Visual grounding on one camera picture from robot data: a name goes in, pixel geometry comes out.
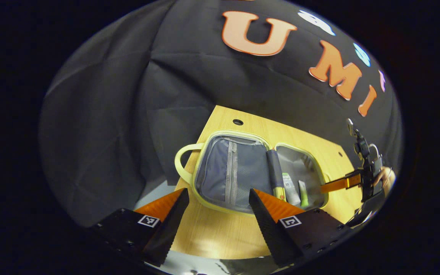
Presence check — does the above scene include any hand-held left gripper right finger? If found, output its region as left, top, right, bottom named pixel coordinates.
left=249, top=188, right=355, bottom=268

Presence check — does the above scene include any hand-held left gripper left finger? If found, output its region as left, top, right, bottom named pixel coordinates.
left=89, top=188, right=190, bottom=267

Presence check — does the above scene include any small pale green tube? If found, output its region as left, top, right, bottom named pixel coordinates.
left=298, top=180, right=309, bottom=207

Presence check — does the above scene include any white tube with green label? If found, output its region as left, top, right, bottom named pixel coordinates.
left=282, top=173, right=301, bottom=206

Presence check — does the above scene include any cream suitcase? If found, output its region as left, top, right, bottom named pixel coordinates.
left=174, top=130, right=329, bottom=216

